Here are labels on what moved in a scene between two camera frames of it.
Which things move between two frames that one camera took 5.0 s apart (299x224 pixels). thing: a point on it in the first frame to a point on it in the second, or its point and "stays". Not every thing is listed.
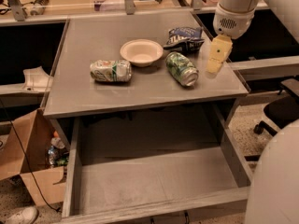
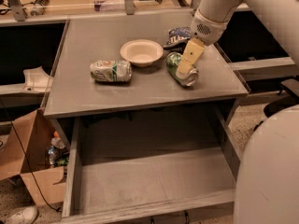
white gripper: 234,23 to 207,29
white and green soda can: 110,70 stays
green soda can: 181,68 stays
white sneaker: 24,216 stays
